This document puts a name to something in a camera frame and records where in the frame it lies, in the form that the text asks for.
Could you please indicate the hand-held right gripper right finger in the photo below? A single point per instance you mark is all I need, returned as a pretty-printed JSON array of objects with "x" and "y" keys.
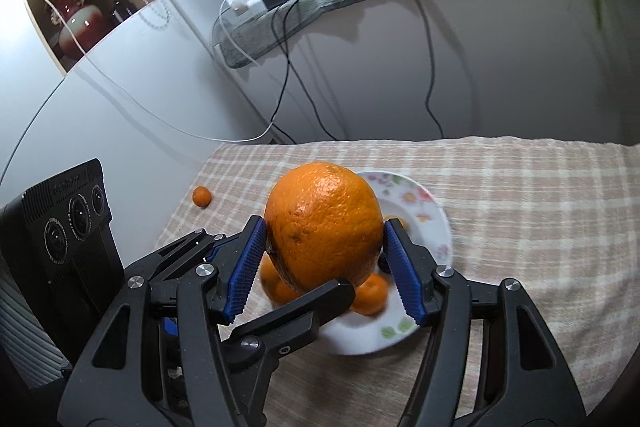
[{"x": 402, "y": 272}]

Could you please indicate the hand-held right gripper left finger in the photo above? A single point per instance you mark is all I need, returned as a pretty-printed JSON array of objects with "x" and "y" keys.
[{"x": 245, "y": 272}]

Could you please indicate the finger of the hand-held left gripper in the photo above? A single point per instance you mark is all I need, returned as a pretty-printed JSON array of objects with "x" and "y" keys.
[
  {"x": 175, "y": 252},
  {"x": 300, "y": 312}
]

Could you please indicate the round orange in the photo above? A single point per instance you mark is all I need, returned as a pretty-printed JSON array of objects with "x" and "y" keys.
[{"x": 277, "y": 287}]

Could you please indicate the small tangerine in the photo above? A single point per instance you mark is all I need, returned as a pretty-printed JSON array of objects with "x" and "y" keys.
[
  {"x": 202, "y": 196},
  {"x": 370, "y": 294}
]

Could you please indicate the white floral plate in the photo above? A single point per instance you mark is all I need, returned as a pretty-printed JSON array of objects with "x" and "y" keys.
[{"x": 430, "y": 237}]

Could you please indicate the large oval orange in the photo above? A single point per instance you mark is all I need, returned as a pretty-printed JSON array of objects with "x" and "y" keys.
[{"x": 320, "y": 227}]

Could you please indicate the beige checked tablecloth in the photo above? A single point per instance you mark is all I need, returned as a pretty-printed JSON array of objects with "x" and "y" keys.
[{"x": 525, "y": 217}]

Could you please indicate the red and white vase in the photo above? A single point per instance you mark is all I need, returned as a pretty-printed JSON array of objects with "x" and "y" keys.
[{"x": 75, "y": 27}]

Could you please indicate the dark jar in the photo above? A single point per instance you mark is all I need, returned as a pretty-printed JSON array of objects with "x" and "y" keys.
[{"x": 120, "y": 12}]

